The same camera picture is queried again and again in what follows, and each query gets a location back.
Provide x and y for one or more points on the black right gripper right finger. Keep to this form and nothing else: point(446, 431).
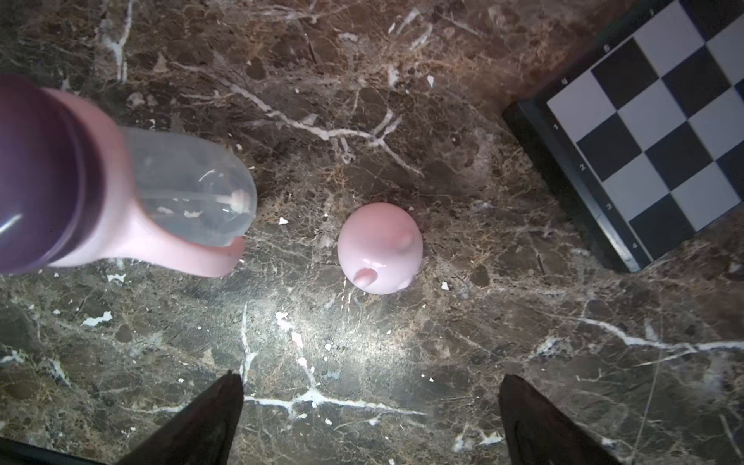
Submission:
point(537, 432)

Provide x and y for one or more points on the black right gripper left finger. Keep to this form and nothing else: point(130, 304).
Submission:
point(201, 433)

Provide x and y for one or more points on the pink pig-shaped bottle cap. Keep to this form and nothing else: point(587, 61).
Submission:
point(380, 249)

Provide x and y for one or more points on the purple bottle collar with nipple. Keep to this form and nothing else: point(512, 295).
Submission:
point(52, 184)

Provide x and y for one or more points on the black white checkerboard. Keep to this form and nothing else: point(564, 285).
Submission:
point(642, 134)

